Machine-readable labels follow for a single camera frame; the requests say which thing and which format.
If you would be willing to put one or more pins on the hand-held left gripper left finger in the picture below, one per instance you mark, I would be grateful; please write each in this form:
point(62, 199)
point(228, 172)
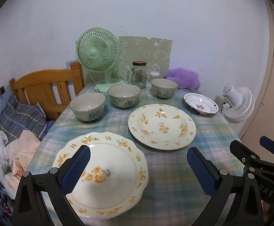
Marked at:
point(80, 167)

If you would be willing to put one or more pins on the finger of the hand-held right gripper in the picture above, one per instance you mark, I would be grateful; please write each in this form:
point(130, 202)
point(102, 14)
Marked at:
point(241, 150)
point(269, 144)

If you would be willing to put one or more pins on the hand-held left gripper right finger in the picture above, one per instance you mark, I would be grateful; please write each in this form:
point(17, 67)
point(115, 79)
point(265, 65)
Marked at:
point(198, 169)

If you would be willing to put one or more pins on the scalloped yellow floral plate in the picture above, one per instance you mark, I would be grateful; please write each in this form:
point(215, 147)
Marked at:
point(113, 160)

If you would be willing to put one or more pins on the round yellow floral plate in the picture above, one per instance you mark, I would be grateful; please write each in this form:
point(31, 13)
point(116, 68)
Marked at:
point(161, 127)

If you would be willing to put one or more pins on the white plate with red pattern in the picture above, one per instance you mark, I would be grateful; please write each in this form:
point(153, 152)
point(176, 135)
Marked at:
point(199, 103)

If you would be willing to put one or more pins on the grey-green floral ceramic bowl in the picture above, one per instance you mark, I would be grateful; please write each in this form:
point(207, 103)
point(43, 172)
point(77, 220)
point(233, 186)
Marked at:
point(164, 84)
point(124, 93)
point(86, 103)

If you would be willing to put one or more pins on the white clip fan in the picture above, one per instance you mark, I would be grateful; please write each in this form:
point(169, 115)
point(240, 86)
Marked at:
point(238, 106)

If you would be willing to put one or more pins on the beige wooden door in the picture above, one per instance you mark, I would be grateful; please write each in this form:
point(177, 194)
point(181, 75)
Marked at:
point(269, 87)

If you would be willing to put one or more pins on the plaid tablecloth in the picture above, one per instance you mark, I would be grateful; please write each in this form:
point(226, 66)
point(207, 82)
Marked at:
point(118, 122)

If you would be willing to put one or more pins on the peach cloth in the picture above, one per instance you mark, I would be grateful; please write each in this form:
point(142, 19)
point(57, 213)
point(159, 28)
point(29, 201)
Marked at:
point(21, 150)

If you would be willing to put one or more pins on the purple plush toy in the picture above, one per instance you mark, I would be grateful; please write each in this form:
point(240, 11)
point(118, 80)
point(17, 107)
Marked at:
point(184, 77)

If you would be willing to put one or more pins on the cotton swab container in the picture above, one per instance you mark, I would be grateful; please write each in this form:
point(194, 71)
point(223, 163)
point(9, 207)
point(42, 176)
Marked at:
point(154, 75)

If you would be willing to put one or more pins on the glass jar mug with lid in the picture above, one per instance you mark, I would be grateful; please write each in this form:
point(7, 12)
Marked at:
point(139, 75)

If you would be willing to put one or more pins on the green desk fan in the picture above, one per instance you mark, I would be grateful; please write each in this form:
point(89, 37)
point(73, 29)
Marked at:
point(93, 51)

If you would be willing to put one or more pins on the green printed board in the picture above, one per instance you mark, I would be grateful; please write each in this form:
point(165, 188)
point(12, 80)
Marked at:
point(141, 49)

